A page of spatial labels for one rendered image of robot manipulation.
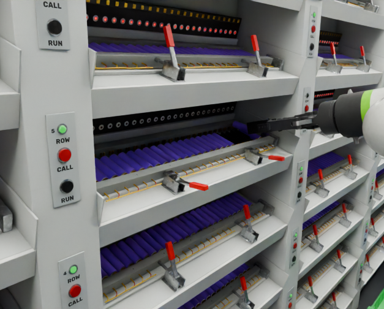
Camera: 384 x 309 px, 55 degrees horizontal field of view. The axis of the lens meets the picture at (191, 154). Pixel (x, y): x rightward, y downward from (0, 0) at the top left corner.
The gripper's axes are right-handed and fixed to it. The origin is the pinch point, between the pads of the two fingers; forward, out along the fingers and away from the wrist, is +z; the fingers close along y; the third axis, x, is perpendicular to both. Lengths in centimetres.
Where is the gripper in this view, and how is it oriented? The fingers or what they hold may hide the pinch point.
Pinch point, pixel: (262, 126)
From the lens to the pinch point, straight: 97.2
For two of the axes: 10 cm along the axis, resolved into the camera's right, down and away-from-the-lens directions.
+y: 6.8, -1.8, 7.1
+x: -1.6, -9.8, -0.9
